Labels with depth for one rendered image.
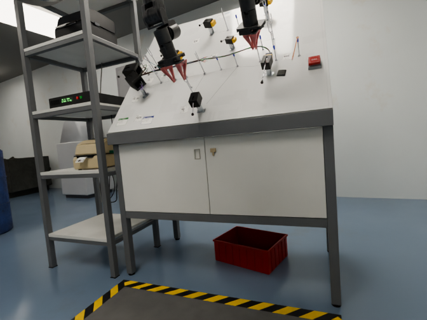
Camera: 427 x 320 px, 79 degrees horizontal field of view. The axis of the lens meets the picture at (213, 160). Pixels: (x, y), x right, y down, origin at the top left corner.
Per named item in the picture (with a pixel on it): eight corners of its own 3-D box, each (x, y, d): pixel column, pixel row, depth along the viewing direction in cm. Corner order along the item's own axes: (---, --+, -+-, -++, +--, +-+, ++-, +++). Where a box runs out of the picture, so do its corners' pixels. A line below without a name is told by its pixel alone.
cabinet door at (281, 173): (326, 218, 111) (322, 127, 108) (210, 214, 131) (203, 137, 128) (326, 216, 113) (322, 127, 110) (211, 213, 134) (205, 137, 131)
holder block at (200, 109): (193, 125, 127) (185, 111, 119) (198, 106, 133) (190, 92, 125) (202, 124, 125) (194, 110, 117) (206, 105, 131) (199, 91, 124)
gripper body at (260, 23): (242, 26, 105) (238, 7, 100) (266, 23, 100) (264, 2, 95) (236, 33, 101) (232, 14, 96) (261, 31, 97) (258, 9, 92)
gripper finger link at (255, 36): (247, 46, 110) (243, 23, 104) (264, 44, 107) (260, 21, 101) (242, 54, 106) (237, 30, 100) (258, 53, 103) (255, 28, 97)
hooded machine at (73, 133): (116, 191, 466) (107, 116, 456) (86, 199, 414) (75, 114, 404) (92, 190, 499) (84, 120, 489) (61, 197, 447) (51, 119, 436)
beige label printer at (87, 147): (100, 169, 156) (96, 136, 155) (72, 170, 163) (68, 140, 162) (130, 163, 185) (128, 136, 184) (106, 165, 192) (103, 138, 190)
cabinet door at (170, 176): (210, 214, 132) (203, 137, 129) (125, 211, 153) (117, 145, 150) (211, 213, 134) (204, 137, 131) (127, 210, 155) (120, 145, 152)
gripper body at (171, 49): (166, 61, 110) (159, 44, 106) (186, 56, 105) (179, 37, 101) (158, 66, 105) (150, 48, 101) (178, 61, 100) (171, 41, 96)
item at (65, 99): (90, 101, 151) (89, 90, 150) (49, 109, 164) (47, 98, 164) (128, 106, 181) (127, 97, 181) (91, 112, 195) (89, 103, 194)
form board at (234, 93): (109, 134, 150) (107, 133, 148) (158, 32, 203) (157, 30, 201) (332, 110, 105) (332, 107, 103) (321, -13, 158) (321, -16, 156)
